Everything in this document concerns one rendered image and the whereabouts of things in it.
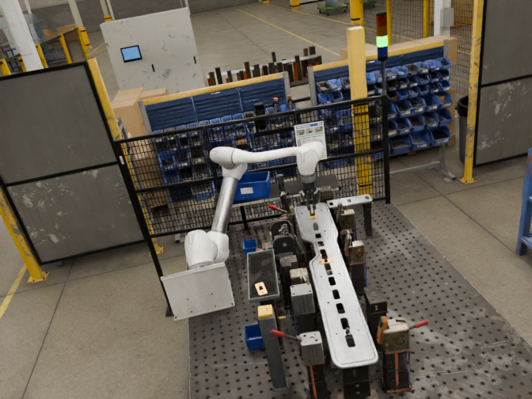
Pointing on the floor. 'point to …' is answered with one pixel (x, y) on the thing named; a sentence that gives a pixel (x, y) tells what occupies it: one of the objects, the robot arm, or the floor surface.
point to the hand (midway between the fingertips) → (312, 210)
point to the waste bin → (462, 125)
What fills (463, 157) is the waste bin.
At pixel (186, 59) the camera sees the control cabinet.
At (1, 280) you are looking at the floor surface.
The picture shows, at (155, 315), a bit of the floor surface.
